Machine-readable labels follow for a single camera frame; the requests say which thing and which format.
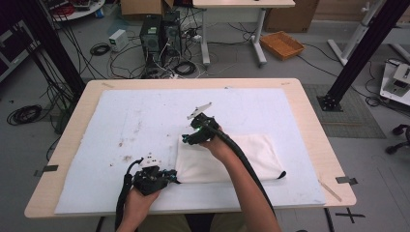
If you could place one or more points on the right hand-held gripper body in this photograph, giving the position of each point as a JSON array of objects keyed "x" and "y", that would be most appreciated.
[{"x": 204, "y": 127}]

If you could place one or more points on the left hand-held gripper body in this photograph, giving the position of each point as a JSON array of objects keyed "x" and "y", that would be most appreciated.
[{"x": 150, "y": 179}]

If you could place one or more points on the white vest with black trim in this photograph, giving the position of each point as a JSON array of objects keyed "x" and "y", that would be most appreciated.
[{"x": 251, "y": 158}]

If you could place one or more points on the person's right hand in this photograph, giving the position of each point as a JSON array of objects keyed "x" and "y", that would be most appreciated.
[{"x": 220, "y": 146}]

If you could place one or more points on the person's left hand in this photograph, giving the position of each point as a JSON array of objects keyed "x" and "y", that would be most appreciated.
[{"x": 138, "y": 206}]

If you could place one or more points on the person's olive trousers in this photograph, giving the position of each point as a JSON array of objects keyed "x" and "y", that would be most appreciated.
[{"x": 161, "y": 224}]

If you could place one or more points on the white foam mat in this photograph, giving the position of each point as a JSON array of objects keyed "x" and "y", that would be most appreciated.
[{"x": 138, "y": 106}]

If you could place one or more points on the black computer tower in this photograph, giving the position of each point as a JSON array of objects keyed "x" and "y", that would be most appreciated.
[
  {"x": 150, "y": 40},
  {"x": 171, "y": 34}
]

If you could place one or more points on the strip of black tape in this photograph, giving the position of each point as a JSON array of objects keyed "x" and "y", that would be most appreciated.
[
  {"x": 346, "y": 180},
  {"x": 48, "y": 169}
]

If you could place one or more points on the orange wicker basket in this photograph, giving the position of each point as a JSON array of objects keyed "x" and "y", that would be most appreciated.
[{"x": 282, "y": 45}]

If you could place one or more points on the white power supply box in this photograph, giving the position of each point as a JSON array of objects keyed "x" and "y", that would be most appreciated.
[{"x": 118, "y": 39}]

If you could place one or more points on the white desk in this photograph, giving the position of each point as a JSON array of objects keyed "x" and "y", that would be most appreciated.
[{"x": 241, "y": 4}]

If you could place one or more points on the open cardboard box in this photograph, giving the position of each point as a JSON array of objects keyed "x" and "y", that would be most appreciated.
[{"x": 141, "y": 7}]

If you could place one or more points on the large brown cardboard box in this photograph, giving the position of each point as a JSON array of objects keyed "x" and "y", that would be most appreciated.
[{"x": 290, "y": 16}]

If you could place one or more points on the thin wooden stick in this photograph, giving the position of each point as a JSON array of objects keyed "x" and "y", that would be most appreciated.
[{"x": 330, "y": 191}]

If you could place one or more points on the grey floor mat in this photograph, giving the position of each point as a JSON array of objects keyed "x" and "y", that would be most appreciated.
[{"x": 354, "y": 109}]

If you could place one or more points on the round white table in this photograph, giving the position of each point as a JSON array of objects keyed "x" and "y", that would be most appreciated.
[{"x": 77, "y": 9}]

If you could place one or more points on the black tape cross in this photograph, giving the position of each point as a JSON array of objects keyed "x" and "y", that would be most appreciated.
[{"x": 350, "y": 215}]

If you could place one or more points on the white metal stand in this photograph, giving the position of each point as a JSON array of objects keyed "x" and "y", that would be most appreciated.
[{"x": 353, "y": 37}]

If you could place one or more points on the black office chair base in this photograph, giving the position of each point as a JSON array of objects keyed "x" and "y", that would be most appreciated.
[{"x": 401, "y": 135}]

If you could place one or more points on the white device on floor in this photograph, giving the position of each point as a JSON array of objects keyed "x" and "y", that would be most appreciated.
[{"x": 398, "y": 82}]

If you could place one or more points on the black metal post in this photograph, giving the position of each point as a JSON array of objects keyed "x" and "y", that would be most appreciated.
[
  {"x": 364, "y": 48},
  {"x": 51, "y": 45}
]

